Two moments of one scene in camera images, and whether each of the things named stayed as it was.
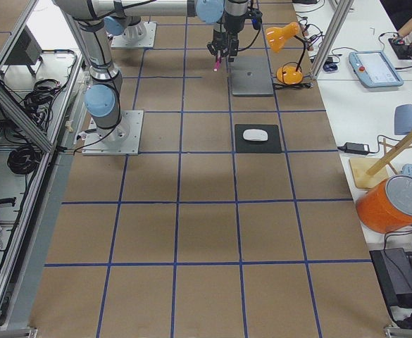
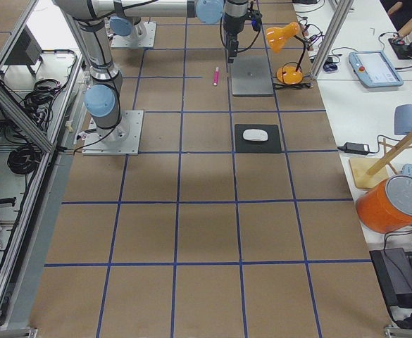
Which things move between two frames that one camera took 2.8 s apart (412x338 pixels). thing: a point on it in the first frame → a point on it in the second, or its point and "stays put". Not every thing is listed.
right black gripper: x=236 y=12 stays put
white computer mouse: x=255 y=134 stays put
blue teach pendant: x=374 y=69 stays put
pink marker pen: x=217 y=64 → x=216 y=76
